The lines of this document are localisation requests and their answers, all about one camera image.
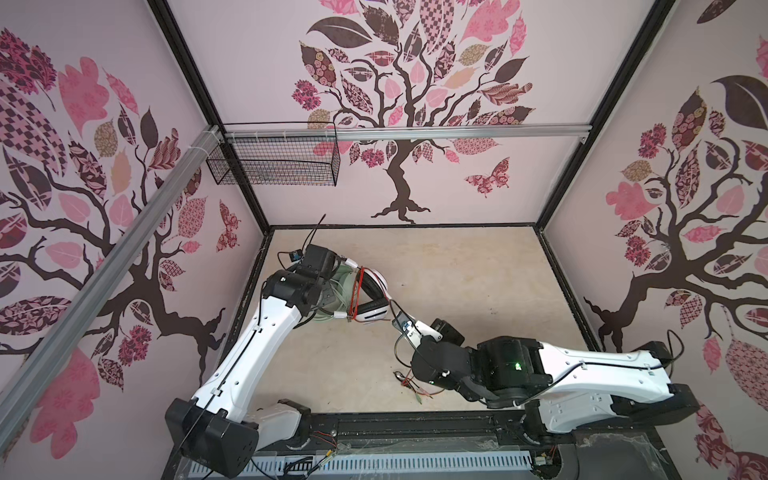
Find mint green white headphones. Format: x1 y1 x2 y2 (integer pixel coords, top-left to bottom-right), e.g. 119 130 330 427
313 265 358 323

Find black wire basket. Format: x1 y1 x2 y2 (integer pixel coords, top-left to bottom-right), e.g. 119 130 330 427
206 120 341 187

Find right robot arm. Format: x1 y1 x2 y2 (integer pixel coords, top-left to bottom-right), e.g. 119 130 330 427
397 318 700 437

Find white slotted cable duct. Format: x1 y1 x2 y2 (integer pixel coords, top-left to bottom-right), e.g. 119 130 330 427
189 453 534 479

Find black white headphones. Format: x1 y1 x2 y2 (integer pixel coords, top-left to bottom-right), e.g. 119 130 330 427
340 258 391 324

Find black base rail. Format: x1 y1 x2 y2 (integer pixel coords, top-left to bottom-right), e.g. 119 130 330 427
161 407 679 480

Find aluminium rail back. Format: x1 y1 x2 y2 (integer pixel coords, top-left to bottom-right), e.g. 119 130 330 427
225 124 592 141

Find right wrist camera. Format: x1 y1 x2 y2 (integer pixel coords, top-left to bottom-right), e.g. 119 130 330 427
392 315 443 349

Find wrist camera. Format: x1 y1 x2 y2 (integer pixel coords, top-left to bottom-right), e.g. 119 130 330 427
392 315 443 349
287 244 343 280

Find aluminium rail left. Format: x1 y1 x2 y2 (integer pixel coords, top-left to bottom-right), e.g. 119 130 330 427
1 125 221 448

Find orange headphone cable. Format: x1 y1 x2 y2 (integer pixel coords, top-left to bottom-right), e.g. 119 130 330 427
349 267 446 404

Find aluminium rail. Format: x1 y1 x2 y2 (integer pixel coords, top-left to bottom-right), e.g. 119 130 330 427
225 124 592 141
1 125 221 448

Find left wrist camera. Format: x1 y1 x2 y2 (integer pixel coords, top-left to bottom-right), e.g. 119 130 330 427
287 244 343 280

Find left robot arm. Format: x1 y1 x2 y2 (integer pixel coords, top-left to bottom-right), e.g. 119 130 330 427
165 269 332 479

